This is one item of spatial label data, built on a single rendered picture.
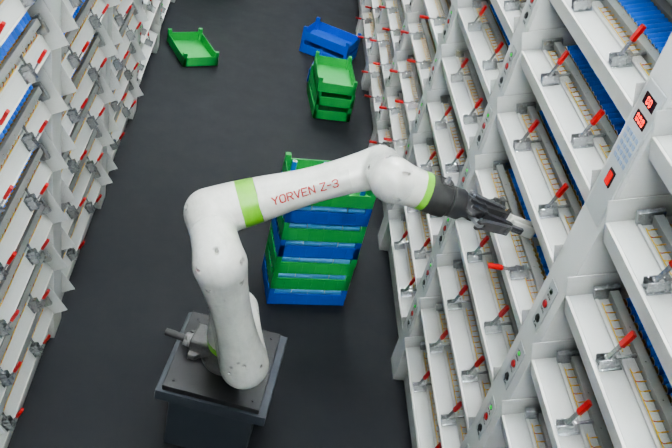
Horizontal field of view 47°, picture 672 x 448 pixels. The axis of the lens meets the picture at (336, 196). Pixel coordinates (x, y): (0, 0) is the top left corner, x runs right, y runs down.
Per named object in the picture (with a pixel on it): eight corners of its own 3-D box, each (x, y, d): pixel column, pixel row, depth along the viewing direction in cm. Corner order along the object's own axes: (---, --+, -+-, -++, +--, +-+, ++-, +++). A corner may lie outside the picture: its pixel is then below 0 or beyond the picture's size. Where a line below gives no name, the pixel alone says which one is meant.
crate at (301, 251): (277, 256, 274) (280, 240, 270) (271, 220, 290) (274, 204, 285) (357, 260, 282) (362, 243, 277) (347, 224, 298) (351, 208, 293)
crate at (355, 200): (288, 204, 260) (292, 185, 256) (281, 169, 276) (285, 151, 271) (372, 209, 268) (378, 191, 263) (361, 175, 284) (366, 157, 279)
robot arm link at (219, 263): (227, 404, 200) (190, 274, 163) (217, 353, 212) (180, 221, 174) (275, 391, 202) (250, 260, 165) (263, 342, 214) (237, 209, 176)
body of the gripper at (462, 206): (457, 198, 174) (492, 211, 177) (452, 177, 181) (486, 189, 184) (441, 222, 178) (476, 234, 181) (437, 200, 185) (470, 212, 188)
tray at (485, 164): (520, 339, 172) (522, 310, 166) (475, 182, 221) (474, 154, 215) (611, 331, 171) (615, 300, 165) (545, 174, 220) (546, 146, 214)
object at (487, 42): (490, 109, 217) (490, 66, 209) (457, 20, 266) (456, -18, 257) (562, 101, 216) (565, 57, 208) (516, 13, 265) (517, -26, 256)
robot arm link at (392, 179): (367, 200, 170) (386, 155, 168) (355, 186, 182) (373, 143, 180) (422, 220, 174) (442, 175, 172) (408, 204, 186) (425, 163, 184)
